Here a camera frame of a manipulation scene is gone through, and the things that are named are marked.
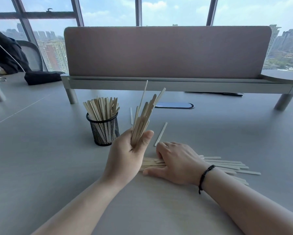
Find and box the person's left forearm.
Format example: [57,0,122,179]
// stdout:
[31,177,127,235]

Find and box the thin white cable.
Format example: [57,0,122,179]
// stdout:
[0,35,25,72]

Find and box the gathered wooden stick bunch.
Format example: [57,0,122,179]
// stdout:
[82,96,120,121]
[130,80,166,148]

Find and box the grey mesh office chair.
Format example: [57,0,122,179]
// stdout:
[16,40,44,72]

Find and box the person's left hand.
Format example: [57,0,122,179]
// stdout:
[101,128,155,187]

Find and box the pink desk divider panel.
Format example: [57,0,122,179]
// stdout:
[64,26,272,79]

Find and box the person's right hand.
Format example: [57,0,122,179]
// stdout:
[142,142,211,186]

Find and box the person's right forearm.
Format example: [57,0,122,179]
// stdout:
[200,168,293,235]

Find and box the oval desk cable grommet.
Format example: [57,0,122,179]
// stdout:
[155,102,195,109]

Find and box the pile of wooden sticks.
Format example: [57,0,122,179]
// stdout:
[129,107,261,186]

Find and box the dark window frame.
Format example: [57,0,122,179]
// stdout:
[0,0,293,74]

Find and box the black cord bracelet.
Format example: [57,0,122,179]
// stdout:
[198,164,216,195]

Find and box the black mesh pen cup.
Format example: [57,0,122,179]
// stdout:
[86,112,120,147]

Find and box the black fabric bag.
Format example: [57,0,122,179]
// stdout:
[24,71,65,86]

